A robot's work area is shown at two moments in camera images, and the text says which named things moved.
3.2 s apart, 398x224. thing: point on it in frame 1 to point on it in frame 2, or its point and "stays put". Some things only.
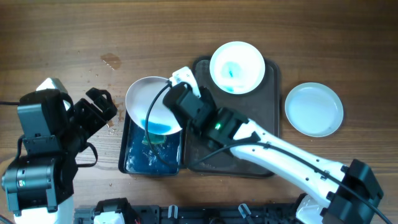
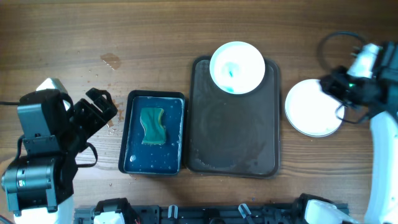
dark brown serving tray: x=262 y=108 stays put
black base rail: x=200 y=213 stays put
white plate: x=138 y=99 to x=311 y=111
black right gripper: x=175 y=98 to x=333 y=85
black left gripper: x=97 y=117 stays put
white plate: x=314 y=109 stays put
